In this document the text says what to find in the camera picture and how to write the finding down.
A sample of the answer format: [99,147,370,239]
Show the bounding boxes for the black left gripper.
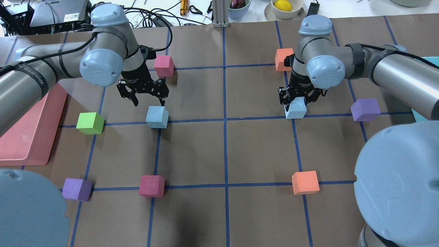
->
[116,45,169,107]

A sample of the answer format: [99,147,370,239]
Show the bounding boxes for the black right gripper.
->
[278,54,327,111]

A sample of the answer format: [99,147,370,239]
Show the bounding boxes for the light blue block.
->
[284,97,307,119]
[145,105,169,129]

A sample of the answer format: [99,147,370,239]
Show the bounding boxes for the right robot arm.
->
[278,15,438,247]

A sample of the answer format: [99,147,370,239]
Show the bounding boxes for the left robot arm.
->
[1,3,169,247]

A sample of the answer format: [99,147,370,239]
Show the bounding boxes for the pink block left front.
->
[154,55,175,77]

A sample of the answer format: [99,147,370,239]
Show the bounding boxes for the orange block front row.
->
[274,47,294,72]

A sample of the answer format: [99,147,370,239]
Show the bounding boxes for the orange block row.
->
[274,47,294,72]
[292,171,320,195]

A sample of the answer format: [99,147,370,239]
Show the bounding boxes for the green block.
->
[76,112,105,135]

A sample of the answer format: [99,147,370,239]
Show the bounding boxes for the purple block near teal tray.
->
[350,98,381,122]

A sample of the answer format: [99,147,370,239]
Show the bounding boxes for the orange block back row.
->
[292,171,320,195]

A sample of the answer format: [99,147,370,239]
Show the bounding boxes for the pink block left back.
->
[139,175,166,198]

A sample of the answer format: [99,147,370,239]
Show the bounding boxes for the beige bowl with lemon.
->
[264,0,305,21]

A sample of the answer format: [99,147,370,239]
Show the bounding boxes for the black power adapter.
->
[306,1,320,17]

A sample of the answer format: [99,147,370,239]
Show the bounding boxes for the scissors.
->
[189,5,213,16]

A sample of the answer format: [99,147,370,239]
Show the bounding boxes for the blue bowl with fruit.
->
[227,0,251,19]

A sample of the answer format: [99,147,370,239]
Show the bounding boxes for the purple block near pink tray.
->
[62,178,93,201]

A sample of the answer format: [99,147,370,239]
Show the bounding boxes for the pink plastic tray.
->
[0,84,68,167]

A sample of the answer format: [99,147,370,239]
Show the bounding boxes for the black computer box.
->
[1,0,92,36]

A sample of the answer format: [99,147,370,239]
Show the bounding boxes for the teal plastic tray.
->
[410,57,439,123]

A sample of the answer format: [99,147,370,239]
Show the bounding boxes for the yellow-handled tool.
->
[180,0,189,16]

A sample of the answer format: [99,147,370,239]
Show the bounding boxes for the aluminium frame post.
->
[212,0,229,28]

